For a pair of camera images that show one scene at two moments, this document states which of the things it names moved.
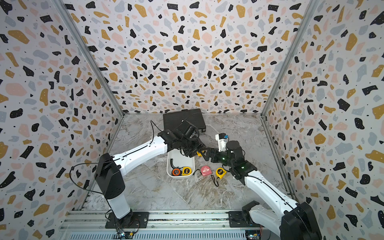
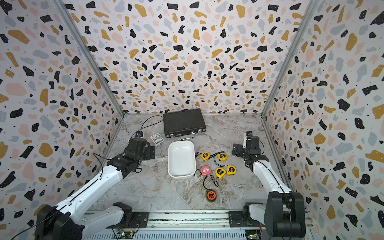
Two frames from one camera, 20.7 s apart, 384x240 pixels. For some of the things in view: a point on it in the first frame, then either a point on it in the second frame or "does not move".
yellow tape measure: (220, 172) does not move
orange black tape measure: (176, 172) -> (211, 195)
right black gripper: (211, 151) -> (240, 147)
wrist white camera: (222, 139) -> (248, 133)
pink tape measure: (206, 170) does not move
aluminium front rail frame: (90, 225) does not move
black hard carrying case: (193, 115) does not move
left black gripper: (199, 145) -> (148, 155)
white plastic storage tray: (179, 165) does not move
